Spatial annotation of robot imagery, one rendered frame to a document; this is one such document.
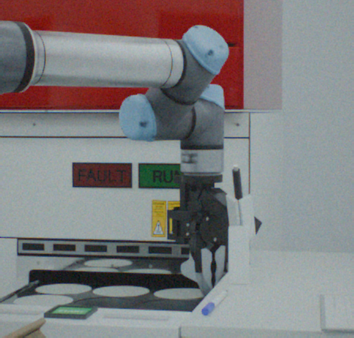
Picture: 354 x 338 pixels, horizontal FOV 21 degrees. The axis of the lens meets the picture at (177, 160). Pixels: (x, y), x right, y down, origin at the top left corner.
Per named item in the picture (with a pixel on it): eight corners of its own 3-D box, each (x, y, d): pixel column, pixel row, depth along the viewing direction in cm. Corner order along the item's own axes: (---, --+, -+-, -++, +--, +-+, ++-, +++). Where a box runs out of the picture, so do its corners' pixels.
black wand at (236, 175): (239, 168, 136) (240, 163, 137) (230, 167, 137) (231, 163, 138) (250, 267, 149) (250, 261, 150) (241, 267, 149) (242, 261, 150)
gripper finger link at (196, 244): (206, 269, 163) (206, 219, 163) (214, 271, 162) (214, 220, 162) (187, 272, 160) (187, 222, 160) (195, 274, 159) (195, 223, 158)
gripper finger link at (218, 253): (200, 291, 169) (200, 240, 168) (225, 296, 165) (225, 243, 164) (188, 294, 166) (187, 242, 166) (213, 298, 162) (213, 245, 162)
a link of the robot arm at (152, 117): (139, 69, 150) (192, 70, 157) (109, 116, 157) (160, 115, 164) (160, 106, 146) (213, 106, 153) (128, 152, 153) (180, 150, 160)
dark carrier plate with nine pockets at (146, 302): (42, 284, 180) (42, 281, 180) (221, 291, 173) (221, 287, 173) (-35, 324, 146) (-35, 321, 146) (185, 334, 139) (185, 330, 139)
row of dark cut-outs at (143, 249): (19, 252, 185) (19, 239, 185) (242, 258, 176) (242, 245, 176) (18, 253, 185) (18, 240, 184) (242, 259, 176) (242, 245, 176)
